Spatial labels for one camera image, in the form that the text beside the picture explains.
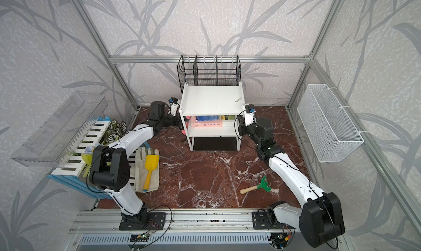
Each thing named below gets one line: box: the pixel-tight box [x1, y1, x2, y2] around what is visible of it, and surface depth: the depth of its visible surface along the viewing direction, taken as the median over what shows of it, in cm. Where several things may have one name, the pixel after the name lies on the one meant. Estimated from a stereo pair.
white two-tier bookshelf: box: [179, 82, 246, 152], surface depth 84 cm
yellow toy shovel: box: [142, 154, 160, 192], surface depth 92 cm
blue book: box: [196, 115, 219, 122], surface depth 86 cm
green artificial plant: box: [81, 153, 93, 178], surface depth 65 cm
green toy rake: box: [239, 175, 272, 195], surface depth 85 cm
